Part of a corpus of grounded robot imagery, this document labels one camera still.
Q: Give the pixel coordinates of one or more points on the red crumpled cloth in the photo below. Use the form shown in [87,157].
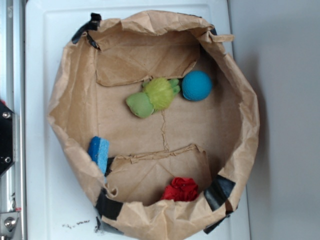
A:
[181,189]

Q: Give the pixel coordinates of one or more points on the blue sponge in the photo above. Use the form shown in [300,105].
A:
[98,151]

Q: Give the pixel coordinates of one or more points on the aluminium frame rail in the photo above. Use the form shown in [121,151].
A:
[13,217]

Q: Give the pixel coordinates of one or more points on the blue rubber ball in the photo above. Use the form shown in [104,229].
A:
[196,86]

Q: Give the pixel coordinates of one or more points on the brown paper bag bin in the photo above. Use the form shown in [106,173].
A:
[213,141]

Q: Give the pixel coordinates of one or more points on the white plastic tray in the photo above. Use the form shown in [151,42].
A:
[56,207]

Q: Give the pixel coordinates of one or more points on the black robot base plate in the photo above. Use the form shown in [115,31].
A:
[6,138]

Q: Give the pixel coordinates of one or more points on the green plush turtle toy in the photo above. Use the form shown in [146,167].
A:
[156,95]

